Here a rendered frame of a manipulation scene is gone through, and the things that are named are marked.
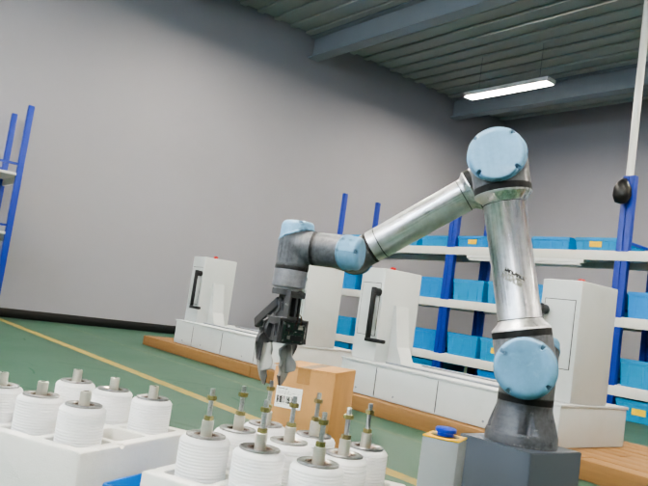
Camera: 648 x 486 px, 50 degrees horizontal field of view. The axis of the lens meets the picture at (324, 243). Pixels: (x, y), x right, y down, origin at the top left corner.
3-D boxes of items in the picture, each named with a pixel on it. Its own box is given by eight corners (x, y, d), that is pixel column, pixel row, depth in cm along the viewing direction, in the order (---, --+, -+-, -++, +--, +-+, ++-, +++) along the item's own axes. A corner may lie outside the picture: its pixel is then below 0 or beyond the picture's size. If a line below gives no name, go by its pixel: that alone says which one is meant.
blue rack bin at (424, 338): (439, 350, 765) (442, 331, 766) (467, 355, 735) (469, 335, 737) (407, 346, 734) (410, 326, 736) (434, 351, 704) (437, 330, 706)
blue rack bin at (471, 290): (481, 305, 731) (483, 284, 733) (512, 308, 702) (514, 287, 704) (450, 299, 699) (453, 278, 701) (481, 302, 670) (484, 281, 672)
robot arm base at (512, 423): (512, 434, 160) (517, 390, 160) (572, 450, 148) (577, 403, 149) (470, 434, 150) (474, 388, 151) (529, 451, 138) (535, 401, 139)
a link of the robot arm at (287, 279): (268, 267, 158) (300, 272, 162) (265, 287, 157) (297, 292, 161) (283, 268, 151) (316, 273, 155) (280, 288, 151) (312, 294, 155)
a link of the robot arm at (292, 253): (311, 220, 152) (276, 217, 155) (304, 270, 151) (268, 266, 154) (323, 226, 160) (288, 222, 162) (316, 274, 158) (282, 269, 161)
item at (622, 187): (616, 205, 577) (619, 179, 579) (634, 205, 565) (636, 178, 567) (607, 202, 569) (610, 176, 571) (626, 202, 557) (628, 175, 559)
